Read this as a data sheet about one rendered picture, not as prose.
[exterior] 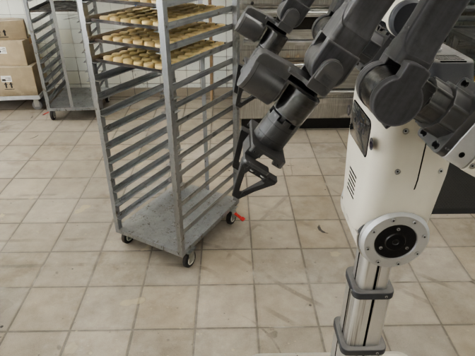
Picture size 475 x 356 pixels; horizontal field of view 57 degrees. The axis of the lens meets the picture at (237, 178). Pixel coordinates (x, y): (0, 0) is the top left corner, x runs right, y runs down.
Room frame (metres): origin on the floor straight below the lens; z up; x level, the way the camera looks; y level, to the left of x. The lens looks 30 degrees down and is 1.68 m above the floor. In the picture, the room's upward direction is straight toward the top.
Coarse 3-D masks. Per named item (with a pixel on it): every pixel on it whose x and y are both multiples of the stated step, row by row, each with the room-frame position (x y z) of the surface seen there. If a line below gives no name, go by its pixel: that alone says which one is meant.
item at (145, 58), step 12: (132, 48) 2.28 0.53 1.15; (180, 48) 2.31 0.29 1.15; (192, 48) 2.28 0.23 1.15; (204, 48) 2.28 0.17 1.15; (108, 60) 2.10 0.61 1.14; (120, 60) 2.07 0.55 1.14; (132, 60) 2.06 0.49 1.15; (144, 60) 2.06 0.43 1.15; (156, 60) 2.05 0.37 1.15; (180, 60) 2.07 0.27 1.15
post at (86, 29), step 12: (84, 12) 2.11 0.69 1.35; (84, 24) 2.10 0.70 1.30; (84, 36) 2.11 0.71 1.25; (96, 72) 2.12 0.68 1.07; (96, 84) 2.11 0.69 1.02; (96, 96) 2.10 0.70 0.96; (96, 108) 2.11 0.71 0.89; (108, 156) 2.11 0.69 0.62; (108, 168) 2.10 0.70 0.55; (108, 180) 2.11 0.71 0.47
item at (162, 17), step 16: (160, 0) 1.88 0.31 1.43; (160, 16) 1.89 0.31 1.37; (160, 32) 1.89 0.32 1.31; (160, 48) 1.89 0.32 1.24; (176, 144) 1.90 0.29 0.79; (176, 160) 1.89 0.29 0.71; (176, 176) 1.88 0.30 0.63; (176, 192) 1.88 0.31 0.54; (176, 208) 1.89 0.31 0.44; (176, 224) 1.89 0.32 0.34
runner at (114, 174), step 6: (162, 144) 2.50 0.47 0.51; (150, 150) 2.39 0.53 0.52; (156, 150) 2.43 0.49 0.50; (138, 156) 2.30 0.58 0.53; (144, 156) 2.35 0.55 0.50; (150, 156) 2.35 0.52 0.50; (132, 162) 2.25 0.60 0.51; (138, 162) 2.27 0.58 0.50; (120, 168) 2.17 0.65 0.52; (126, 168) 2.20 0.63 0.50; (114, 174) 2.12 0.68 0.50; (120, 174) 2.13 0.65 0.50
